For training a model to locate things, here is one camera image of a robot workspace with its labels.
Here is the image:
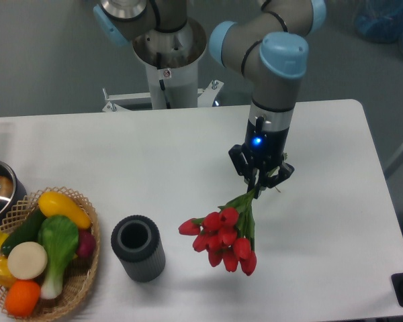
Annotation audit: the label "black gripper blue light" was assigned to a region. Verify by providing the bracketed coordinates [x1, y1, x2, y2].
[228, 115, 294, 199]

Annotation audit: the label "red tulip bouquet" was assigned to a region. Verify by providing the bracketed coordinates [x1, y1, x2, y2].
[178, 188, 257, 276]

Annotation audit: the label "dark grey ribbed vase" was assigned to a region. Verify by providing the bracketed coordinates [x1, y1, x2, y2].
[111, 215, 166, 282]

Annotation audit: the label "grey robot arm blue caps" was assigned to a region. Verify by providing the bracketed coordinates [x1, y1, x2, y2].
[93, 1, 326, 195]

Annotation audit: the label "dark red radish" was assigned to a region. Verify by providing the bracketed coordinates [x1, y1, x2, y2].
[76, 230, 96, 258]

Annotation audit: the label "blue plastic bags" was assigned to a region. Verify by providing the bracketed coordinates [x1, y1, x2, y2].
[353, 1, 403, 55]

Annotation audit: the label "woven wicker basket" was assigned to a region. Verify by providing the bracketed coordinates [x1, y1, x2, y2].
[0, 186, 101, 321]

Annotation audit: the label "green bok choy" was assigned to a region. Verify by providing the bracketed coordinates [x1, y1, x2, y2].
[38, 215, 79, 300]

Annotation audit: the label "yellow squash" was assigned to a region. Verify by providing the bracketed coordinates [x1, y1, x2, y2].
[38, 191, 91, 229]

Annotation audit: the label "dark green cucumber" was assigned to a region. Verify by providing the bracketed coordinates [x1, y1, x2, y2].
[1, 209, 46, 256]

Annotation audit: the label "round beige bun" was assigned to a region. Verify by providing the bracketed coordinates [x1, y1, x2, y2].
[7, 241, 48, 280]

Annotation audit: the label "orange fruit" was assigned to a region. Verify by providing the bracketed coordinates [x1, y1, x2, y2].
[5, 280, 40, 317]

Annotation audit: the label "yellow bell pepper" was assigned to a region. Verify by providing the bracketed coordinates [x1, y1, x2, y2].
[0, 255, 17, 288]

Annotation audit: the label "black cable on pedestal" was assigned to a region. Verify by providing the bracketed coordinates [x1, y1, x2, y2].
[155, 52, 171, 109]

